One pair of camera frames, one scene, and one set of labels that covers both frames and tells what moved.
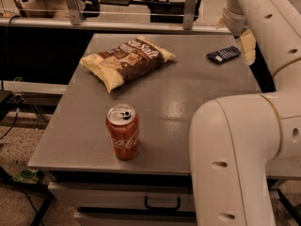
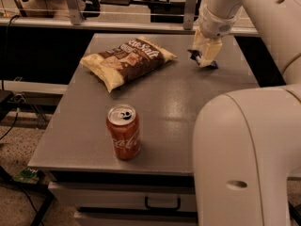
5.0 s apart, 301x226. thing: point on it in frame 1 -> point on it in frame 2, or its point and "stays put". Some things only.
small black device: (222, 55) -> (197, 56)
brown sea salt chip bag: (116, 65) stays put
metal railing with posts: (75, 19) stays put
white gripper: (235, 23) -> (213, 25)
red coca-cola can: (124, 131) stays put
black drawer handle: (178, 207) stays put
